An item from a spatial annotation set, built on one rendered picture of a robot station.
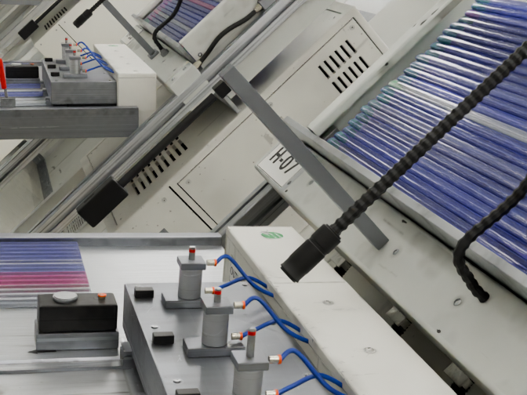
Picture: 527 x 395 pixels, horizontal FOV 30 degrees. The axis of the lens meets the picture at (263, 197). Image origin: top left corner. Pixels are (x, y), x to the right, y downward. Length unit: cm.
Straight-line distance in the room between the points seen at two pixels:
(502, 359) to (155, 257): 61
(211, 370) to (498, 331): 23
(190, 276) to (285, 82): 122
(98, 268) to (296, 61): 101
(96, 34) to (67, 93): 324
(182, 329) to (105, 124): 119
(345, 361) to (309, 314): 10
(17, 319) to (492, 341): 51
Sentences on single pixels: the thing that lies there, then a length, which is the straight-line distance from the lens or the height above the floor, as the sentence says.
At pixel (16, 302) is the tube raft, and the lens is 109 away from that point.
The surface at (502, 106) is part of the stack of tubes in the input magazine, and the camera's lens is 98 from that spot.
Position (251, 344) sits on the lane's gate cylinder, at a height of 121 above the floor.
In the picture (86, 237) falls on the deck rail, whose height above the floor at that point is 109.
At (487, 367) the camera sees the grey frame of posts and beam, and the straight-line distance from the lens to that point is 77.
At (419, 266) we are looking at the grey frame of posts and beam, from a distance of 92.
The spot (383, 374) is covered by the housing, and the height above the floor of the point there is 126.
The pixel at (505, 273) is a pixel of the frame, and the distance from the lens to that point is 78.
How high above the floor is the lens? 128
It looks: level
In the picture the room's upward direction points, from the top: 47 degrees clockwise
